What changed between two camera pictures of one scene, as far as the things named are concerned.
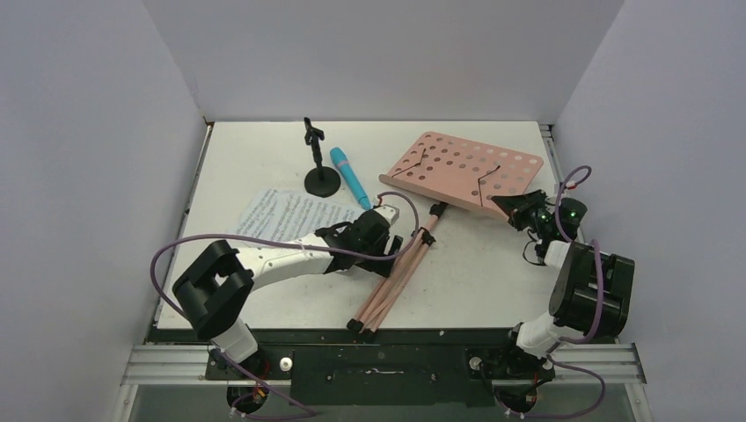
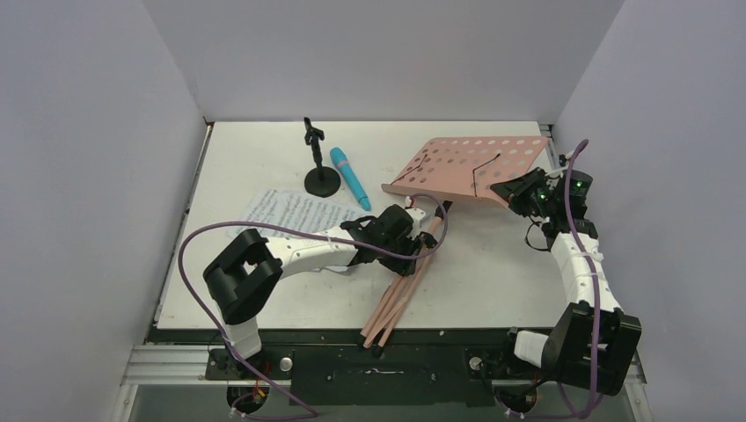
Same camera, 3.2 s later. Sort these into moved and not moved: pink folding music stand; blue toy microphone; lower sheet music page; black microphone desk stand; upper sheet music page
Moved: pink folding music stand
Not moved: upper sheet music page; black microphone desk stand; lower sheet music page; blue toy microphone
